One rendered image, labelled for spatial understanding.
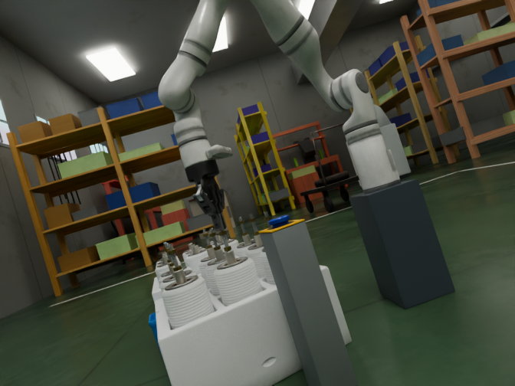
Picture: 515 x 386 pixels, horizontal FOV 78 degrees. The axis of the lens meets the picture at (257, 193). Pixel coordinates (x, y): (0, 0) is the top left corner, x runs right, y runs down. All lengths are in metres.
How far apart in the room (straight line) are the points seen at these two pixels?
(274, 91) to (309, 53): 8.74
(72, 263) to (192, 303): 4.22
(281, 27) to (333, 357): 0.71
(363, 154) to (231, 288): 0.48
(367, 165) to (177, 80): 0.52
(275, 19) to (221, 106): 8.61
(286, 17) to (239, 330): 0.70
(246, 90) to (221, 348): 9.06
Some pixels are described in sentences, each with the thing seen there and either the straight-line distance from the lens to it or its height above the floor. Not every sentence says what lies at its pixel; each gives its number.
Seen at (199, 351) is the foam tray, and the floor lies 0.13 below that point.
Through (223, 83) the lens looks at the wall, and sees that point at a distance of 9.64.
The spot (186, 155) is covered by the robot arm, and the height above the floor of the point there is 0.52.
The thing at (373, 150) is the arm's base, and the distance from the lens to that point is 0.89.
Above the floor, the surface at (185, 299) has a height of 0.23.
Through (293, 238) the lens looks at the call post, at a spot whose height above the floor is 0.29.
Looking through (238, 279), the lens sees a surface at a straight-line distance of 0.72.
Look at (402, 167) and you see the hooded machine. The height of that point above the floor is 0.17.
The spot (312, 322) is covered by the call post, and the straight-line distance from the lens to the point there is 0.61.
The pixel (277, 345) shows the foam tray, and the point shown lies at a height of 0.07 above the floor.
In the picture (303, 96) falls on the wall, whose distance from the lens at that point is 9.68.
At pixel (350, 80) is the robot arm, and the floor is 0.60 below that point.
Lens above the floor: 0.37
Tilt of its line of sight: 1 degrees up
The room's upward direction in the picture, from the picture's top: 18 degrees counter-clockwise
